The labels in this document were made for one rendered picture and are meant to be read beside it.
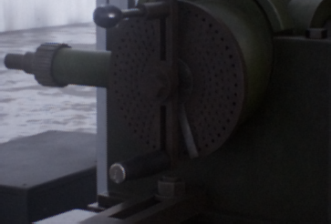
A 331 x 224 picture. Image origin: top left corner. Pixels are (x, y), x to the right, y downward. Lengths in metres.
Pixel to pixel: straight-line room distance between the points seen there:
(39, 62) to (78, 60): 0.06
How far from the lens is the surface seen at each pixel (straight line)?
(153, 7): 1.25
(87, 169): 2.45
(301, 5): 1.40
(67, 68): 1.43
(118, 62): 1.35
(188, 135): 1.30
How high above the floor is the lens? 1.36
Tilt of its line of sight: 8 degrees down
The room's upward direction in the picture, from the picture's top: straight up
